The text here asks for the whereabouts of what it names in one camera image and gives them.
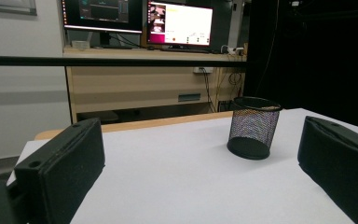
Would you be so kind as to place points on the small white box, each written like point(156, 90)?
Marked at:
point(80, 44)

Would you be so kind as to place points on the white power strip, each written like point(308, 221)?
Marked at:
point(233, 49)

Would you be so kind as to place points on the grey framed wall board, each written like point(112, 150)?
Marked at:
point(6, 6)

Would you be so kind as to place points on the bright computer monitor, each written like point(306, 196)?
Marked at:
point(186, 25)

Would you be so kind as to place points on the black mesh pen cup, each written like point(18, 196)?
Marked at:
point(251, 130)

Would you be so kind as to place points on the grey desk label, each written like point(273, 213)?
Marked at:
point(189, 97)

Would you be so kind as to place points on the white wall socket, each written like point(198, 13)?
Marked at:
point(202, 70)

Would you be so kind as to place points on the light wooden desk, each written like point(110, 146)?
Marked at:
point(130, 87)

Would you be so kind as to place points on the dark computer monitor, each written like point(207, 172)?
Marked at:
point(102, 14)

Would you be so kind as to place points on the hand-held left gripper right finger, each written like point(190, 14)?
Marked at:
point(341, 165)

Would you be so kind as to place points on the black horizontal frame bar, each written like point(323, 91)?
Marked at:
point(74, 61)

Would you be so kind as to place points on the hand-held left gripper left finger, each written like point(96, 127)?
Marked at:
point(59, 174)

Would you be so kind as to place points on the black curtain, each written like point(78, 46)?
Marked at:
point(323, 62)

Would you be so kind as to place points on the white table mat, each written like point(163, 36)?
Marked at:
point(183, 174)

